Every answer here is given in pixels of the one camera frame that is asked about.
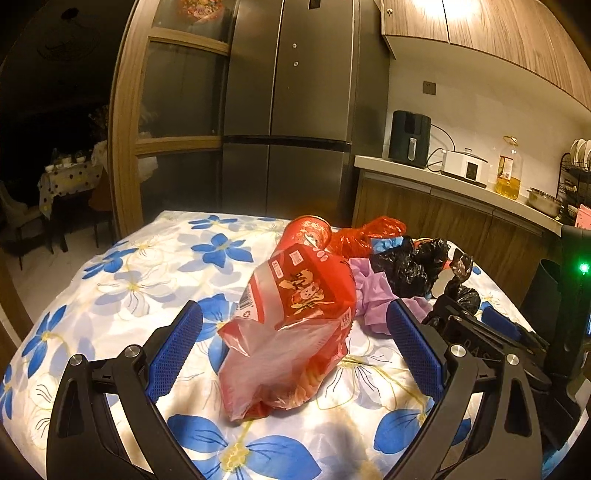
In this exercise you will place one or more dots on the red snack bag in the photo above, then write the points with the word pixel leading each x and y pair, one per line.
pixel 300 295

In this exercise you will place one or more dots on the wooden glass sliding door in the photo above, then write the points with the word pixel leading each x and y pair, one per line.
pixel 184 92

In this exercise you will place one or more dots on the blue plastic bag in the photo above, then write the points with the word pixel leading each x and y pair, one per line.
pixel 385 244

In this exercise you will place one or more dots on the steel bowl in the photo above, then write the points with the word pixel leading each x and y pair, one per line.
pixel 545 203

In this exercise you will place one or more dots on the steel refrigerator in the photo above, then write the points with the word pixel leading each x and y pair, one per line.
pixel 286 115

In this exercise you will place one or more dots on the shiny brown wrapper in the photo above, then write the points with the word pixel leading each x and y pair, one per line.
pixel 461 265

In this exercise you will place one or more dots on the wall socket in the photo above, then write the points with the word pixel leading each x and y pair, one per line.
pixel 429 88

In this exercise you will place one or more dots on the dining chair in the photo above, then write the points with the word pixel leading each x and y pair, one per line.
pixel 18 207

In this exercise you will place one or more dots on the white electric cooker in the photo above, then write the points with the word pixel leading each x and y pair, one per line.
pixel 464 166

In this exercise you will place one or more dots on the blue floral cloth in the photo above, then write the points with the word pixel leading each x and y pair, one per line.
pixel 115 286

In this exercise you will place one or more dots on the wooden upper cabinet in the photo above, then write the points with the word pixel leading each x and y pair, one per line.
pixel 485 27

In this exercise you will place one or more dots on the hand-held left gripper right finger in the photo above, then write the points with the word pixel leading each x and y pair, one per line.
pixel 415 350

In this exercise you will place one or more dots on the red plastic bag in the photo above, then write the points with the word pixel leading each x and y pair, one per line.
pixel 369 235

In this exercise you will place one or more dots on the white plate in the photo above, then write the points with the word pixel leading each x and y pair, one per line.
pixel 585 153
pixel 575 152

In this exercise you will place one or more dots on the small black plastic bag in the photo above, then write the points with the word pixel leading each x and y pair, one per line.
pixel 464 295

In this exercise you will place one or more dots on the kitchen counter with wooden cabinets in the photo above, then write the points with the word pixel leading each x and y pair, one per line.
pixel 415 207

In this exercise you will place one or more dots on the white plastic bag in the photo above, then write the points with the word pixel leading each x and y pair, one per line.
pixel 143 166

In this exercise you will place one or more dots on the cooking oil bottle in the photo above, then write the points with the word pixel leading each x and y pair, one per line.
pixel 508 177

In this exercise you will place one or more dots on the black dish rack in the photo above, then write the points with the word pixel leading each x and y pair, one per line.
pixel 565 184

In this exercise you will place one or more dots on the black air fryer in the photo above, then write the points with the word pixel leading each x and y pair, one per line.
pixel 408 138

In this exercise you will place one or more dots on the red paper decoration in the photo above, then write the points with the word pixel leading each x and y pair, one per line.
pixel 198 7

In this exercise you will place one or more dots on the purple plastic bag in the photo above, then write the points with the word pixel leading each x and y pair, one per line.
pixel 369 286

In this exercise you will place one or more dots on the black trash bin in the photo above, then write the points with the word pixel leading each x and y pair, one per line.
pixel 540 286

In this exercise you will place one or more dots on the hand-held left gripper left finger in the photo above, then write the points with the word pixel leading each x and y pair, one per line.
pixel 178 350

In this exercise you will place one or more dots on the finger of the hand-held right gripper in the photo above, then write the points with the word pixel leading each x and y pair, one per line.
pixel 501 323
pixel 455 323

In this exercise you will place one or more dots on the dining table with dotted cloth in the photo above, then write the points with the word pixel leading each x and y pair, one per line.
pixel 69 182

